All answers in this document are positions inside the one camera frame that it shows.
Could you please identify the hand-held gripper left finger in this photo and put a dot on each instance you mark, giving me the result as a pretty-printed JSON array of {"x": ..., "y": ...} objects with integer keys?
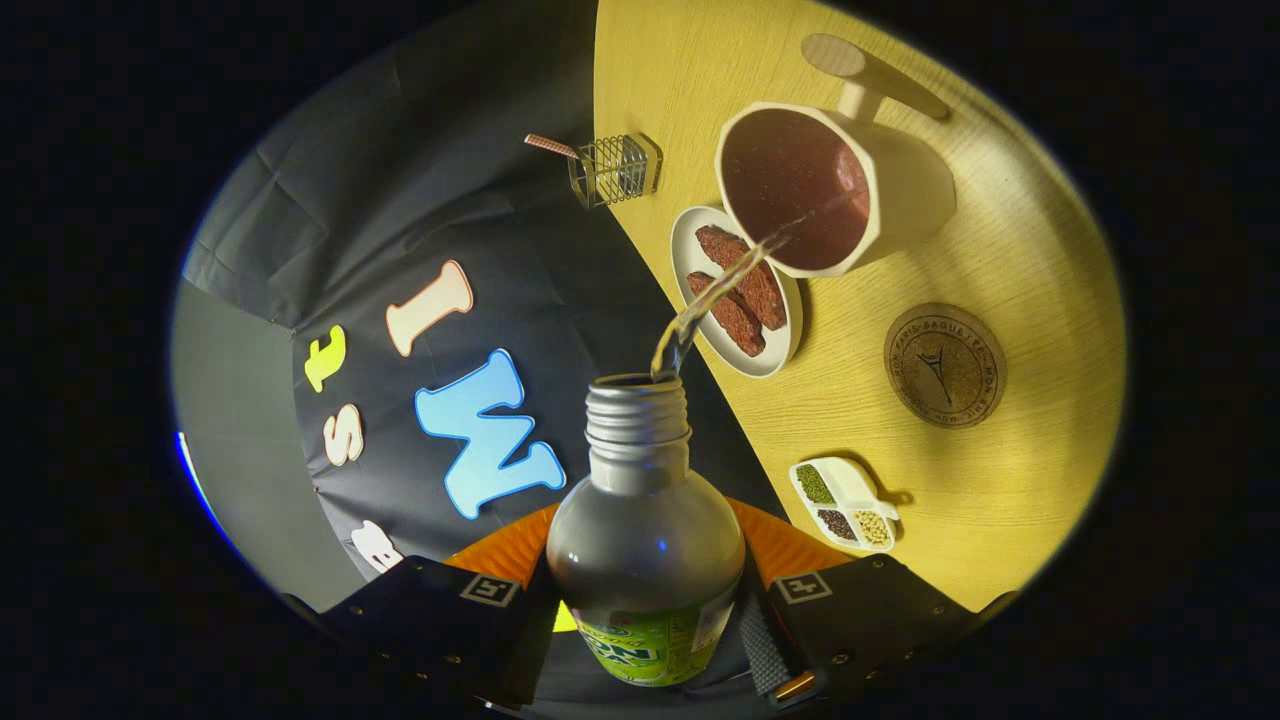
[{"x": 515, "y": 650}]

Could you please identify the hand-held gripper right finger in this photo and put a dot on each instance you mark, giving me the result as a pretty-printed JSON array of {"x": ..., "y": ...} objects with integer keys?
[{"x": 765, "y": 640}]

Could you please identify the silver juice bottle green label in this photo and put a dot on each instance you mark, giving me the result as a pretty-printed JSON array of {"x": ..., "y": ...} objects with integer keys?
[{"x": 640, "y": 540}]

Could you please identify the round cork coaster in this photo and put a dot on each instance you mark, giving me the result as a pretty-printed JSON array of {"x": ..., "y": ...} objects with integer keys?
[{"x": 945, "y": 365}]

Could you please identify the pale juice stream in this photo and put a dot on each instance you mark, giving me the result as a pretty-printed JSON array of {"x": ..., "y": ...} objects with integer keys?
[{"x": 720, "y": 290}]

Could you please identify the white cup pink inside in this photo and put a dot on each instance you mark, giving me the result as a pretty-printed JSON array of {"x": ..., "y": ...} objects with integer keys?
[{"x": 905, "y": 190}]

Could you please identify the white divided dish of beans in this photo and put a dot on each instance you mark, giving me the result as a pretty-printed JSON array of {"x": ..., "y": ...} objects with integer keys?
[{"x": 850, "y": 485}]

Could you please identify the wooden table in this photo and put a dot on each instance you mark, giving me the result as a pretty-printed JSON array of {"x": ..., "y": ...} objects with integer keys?
[{"x": 980, "y": 520}]

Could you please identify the brown meat piece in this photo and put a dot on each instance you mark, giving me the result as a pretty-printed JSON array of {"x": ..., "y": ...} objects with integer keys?
[
  {"x": 768, "y": 300},
  {"x": 742, "y": 328}
]

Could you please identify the black backdrop cloth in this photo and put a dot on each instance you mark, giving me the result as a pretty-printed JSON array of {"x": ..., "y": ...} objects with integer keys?
[{"x": 500, "y": 250}]

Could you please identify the white oval plate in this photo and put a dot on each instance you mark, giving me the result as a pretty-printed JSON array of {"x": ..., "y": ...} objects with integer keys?
[{"x": 690, "y": 245}]

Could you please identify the pink striped straw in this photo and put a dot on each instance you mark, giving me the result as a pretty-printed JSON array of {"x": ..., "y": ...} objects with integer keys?
[{"x": 550, "y": 146}]

